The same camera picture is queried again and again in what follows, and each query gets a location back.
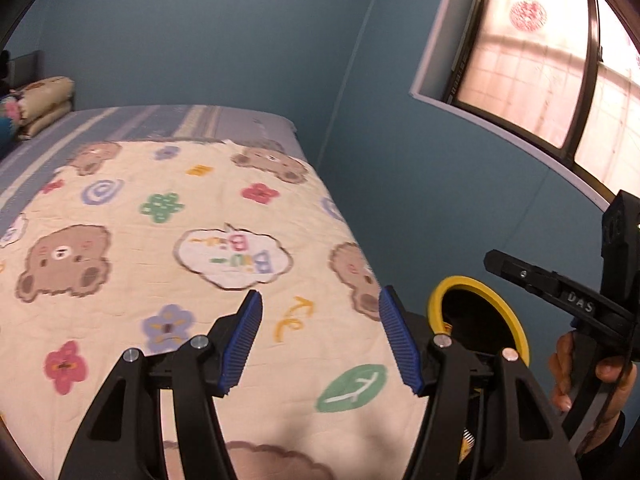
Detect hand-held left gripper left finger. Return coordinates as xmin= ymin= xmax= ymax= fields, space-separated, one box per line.
xmin=59 ymin=290 xmax=264 ymax=480

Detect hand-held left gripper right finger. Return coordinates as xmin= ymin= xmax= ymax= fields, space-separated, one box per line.
xmin=378 ymin=285 xmax=583 ymax=480

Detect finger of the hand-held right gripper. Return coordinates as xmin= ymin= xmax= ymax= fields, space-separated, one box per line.
xmin=483 ymin=248 xmax=569 ymax=307

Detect yellow rimmed black trash bin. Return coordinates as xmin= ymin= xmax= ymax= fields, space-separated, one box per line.
xmin=427 ymin=275 xmax=531 ymax=461

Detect person's right hand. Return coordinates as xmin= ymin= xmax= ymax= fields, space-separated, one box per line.
xmin=548 ymin=332 xmax=639 ymax=459

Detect bear printed blanket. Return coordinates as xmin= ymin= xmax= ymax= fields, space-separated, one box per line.
xmin=0 ymin=137 xmax=436 ymax=480

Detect brown framed window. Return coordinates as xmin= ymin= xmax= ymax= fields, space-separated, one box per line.
xmin=410 ymin=0 xmax=640 ymax=211

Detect red paper window cutout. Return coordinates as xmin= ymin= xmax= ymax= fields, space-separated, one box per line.
xmin=510 ymin=1 xmax=547 ymax=32

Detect beige folded pillows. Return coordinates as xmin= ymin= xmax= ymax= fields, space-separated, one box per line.
xmin=10 ymin=76 xmax=76 ymax=141

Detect folded blue floral quilt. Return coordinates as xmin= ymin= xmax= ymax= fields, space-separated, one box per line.
xmin=0 ymin=97 xmax=23 ymax=158

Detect grey padded headboard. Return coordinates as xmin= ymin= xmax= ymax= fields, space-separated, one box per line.
xmin=10 ymin=50 xmax=43 ymax=91

